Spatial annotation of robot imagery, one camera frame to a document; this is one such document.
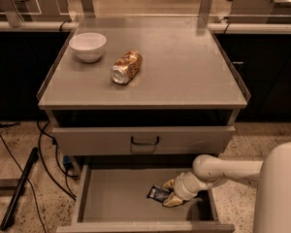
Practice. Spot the gold soda can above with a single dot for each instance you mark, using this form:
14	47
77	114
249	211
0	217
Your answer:
126	67

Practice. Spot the left metal barrier post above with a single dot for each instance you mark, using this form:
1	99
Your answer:
13	17

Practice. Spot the dark blue snack bar wrapper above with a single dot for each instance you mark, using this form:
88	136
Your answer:
158	193

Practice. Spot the grey metal drawer cabinet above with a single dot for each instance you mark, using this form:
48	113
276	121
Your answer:
185	80

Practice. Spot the open grey middle drawer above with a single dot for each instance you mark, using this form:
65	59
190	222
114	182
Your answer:
114	198

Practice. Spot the white ceramic bowl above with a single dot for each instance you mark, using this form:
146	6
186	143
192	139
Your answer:
88	47

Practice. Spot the closed grey top drawer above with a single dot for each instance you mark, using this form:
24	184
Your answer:
116	140

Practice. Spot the black bar on floor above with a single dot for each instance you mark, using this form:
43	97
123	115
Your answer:
9	215

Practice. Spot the dark metal drawer handle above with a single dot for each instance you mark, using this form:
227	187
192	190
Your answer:
155	142

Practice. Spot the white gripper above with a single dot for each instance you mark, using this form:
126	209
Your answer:
180	187

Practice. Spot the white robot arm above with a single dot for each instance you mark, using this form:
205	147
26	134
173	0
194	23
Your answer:
272	177

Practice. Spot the right metal barrier post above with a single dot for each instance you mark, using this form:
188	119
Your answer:
204	11

